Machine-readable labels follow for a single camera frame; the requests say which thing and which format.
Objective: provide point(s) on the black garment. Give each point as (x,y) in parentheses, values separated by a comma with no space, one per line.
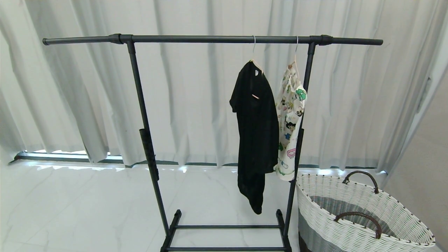
(257,140)

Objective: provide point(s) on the pink clothes hanger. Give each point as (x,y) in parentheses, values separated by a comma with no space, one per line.
(255,96)
(295,56)

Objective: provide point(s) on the cream printed garment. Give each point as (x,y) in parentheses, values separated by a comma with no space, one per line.
(290,122)

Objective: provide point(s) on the black clothes rack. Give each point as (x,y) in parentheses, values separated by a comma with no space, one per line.
(210,39)

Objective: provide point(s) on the white laundry basket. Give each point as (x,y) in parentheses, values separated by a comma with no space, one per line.
(332,196)

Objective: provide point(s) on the window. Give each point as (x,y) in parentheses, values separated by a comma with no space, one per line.
(63,157)

